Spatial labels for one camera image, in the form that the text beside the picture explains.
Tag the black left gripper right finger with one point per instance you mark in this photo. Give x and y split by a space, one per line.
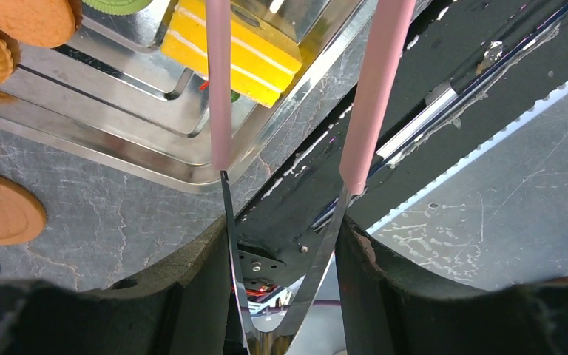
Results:
391 305

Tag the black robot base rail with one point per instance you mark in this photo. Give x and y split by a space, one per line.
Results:
280 228

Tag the pink-handled metal tongs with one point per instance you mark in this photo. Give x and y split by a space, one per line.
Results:
386 39

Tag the green round macaron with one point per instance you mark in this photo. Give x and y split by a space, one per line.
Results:
118 7

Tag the round wooden coaster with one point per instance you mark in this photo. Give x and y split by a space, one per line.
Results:
22 215

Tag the yellow layered cake slice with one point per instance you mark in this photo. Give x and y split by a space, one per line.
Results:
264 60

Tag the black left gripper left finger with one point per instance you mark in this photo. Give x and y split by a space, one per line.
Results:
179 305

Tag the stainless steel serving tray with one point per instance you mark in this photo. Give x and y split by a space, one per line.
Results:
111 95

